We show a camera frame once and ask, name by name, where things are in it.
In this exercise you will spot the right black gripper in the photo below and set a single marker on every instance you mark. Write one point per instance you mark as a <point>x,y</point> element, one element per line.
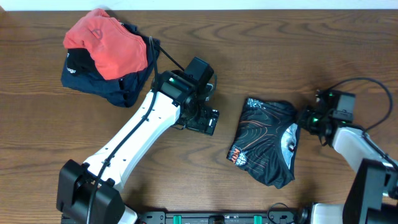
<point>302,116</point>

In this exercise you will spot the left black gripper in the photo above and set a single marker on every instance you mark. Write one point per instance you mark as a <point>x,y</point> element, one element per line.
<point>205,124</point>

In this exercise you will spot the black printed cycling jersey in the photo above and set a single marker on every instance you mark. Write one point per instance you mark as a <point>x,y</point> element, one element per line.
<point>266,141</point>

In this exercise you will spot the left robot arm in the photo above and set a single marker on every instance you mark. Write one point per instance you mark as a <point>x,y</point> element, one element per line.
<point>90,192</point>

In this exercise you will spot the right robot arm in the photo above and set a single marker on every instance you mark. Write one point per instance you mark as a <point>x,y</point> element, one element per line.
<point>376,172</point>

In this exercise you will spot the red folded shirt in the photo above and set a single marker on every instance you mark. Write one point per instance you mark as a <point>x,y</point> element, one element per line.
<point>116,51</point>

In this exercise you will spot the navy folded garment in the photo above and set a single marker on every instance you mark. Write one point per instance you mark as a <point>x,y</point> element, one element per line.
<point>80,73</point>

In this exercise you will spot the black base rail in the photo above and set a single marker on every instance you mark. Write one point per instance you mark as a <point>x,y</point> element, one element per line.
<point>277,216</point>

